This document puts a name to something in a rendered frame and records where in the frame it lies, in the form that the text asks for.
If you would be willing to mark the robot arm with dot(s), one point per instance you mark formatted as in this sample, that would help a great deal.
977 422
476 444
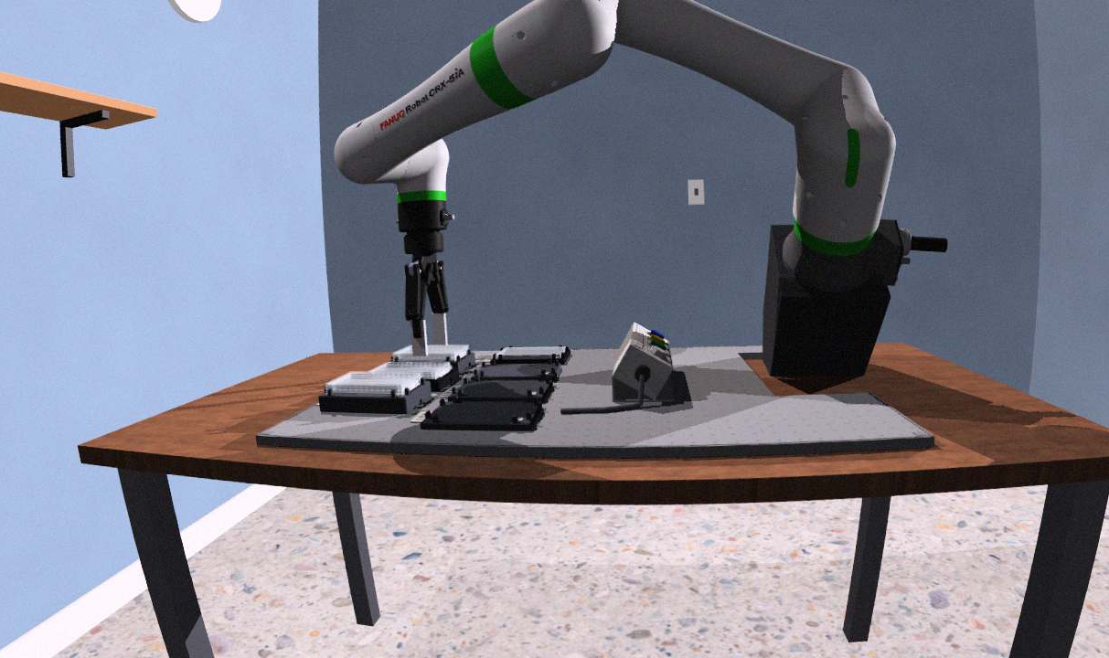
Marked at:
844 145

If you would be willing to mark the white button panel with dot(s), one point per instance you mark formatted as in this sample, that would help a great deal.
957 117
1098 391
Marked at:
643 353

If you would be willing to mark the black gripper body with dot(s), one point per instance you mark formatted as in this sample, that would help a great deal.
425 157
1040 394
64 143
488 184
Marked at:
422 248

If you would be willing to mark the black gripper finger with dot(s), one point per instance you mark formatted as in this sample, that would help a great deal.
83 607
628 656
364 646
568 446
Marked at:
439 304
415 296

